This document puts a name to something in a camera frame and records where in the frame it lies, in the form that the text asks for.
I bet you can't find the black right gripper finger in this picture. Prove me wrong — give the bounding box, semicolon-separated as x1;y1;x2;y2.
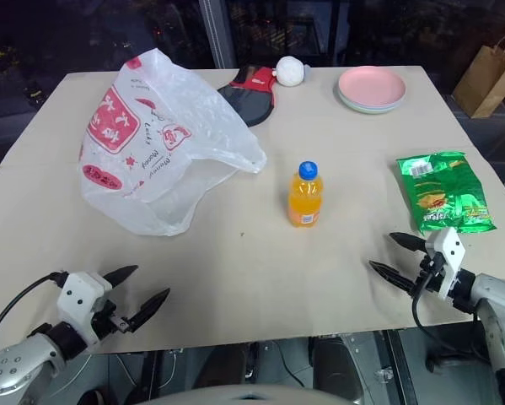
388;231;427;254
368;260;417;297

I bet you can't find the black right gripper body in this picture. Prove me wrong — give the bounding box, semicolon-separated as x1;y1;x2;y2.
411;240;447;297

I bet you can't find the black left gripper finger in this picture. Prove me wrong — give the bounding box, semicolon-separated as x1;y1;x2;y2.
103;264;140;289
126;288;171;332

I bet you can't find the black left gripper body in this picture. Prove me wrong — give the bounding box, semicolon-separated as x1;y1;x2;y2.
89;290;132;339

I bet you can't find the green chips bag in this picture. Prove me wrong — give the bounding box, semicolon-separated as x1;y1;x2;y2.
395;149;498;236

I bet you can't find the dark rounded shape under table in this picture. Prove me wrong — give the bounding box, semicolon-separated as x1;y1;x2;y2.
309;334;365;400

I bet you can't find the orange soda bottle blue cap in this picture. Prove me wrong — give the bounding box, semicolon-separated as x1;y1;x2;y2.
287;159;325;229

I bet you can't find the grey robot torso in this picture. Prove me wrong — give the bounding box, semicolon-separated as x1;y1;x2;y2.
136;382;365;405

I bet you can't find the pale green plate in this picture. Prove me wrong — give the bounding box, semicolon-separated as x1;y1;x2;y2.
336;89;406;116

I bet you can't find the white red-printed plastic bag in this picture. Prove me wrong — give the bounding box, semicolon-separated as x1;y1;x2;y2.
75;47;267;237

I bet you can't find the pink plate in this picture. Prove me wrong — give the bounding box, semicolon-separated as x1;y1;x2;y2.
337;65;407;107

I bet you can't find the white crumpled ball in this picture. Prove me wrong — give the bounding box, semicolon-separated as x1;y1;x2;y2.
275;55;313;89

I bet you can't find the red black oven mitt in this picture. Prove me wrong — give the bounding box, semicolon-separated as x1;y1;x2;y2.
217;64;279;128

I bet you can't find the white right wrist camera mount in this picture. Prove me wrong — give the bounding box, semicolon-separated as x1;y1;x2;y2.
424;227;467;301

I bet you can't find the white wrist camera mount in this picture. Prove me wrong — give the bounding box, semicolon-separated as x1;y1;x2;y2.
56;271;115;345
424;227;467;301

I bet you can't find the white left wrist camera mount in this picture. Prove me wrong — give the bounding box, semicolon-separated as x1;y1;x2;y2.
56;271;115;345

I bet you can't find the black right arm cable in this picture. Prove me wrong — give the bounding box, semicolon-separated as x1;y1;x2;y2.
411;252;500;365

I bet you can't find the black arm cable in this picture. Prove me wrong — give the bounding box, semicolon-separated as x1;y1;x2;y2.
411;252;500;365
0;272;67;345

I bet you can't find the metal table frame rail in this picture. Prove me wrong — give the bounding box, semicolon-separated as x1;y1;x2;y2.
376;328;413;405

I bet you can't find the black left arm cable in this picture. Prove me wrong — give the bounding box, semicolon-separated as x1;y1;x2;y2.
0;272;67;345

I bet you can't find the grey window frame post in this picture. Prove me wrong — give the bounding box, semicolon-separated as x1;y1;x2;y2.
203;0;241;71

